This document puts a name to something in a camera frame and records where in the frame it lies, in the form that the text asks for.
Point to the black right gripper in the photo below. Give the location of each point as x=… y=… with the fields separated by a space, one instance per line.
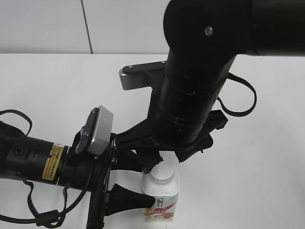
x=147 y=139

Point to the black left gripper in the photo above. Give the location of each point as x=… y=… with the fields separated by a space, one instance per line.
x=90 y=173

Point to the white bottle cap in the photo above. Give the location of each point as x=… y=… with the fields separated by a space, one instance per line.
x=162 y=174

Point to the white yili changqing bottle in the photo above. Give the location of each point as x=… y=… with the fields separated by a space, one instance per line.
x=166 y=198

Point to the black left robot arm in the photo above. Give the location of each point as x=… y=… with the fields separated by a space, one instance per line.
x=33 y=160

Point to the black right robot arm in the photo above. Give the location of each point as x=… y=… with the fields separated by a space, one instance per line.
x=204 y=38

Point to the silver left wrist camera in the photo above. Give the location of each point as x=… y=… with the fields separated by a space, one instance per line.
x=96 y=133

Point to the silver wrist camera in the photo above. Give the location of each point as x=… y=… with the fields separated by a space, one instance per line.
x=142 y=75
x=96 y=133

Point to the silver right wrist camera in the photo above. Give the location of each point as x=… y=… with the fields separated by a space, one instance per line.
x=142 y=75

